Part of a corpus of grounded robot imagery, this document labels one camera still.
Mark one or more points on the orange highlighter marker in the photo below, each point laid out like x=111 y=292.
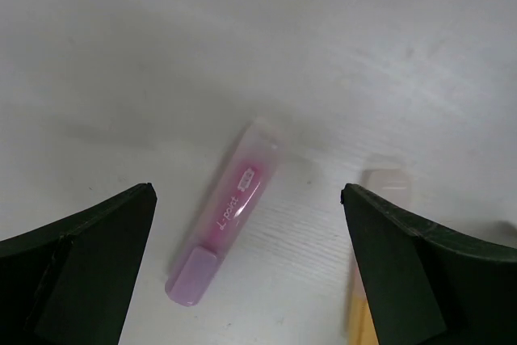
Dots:
x=395 y=186

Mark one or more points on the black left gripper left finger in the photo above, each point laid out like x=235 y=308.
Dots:
x=71 y=281

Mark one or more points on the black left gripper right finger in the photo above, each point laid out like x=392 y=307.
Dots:
x=426 y=283

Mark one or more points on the purple highlighter marker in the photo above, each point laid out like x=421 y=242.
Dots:
x=241 y=184

